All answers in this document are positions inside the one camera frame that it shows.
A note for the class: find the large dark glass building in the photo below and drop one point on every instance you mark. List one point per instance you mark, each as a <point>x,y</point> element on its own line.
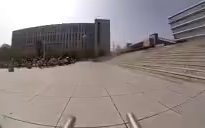
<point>61,35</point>

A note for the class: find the row of bare bushes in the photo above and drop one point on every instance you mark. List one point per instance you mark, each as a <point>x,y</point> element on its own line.
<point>10,53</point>

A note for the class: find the wide grey stone steps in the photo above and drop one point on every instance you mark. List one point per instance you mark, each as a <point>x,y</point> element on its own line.
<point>176,60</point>

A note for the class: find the robot's own part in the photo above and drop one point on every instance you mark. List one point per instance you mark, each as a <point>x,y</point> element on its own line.
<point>133,120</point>
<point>69,122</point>

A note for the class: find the grey paved plaza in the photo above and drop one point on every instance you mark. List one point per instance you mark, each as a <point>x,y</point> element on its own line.
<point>90,83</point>

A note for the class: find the pale striped building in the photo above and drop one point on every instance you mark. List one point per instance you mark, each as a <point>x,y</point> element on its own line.
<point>193,20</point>

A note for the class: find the row of parked bicycles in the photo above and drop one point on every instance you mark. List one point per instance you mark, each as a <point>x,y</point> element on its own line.
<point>46,61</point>

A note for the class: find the low blue building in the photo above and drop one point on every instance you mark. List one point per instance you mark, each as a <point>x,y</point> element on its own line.
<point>150,41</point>

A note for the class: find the grey bollard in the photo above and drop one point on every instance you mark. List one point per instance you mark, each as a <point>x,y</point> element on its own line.
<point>11,65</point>

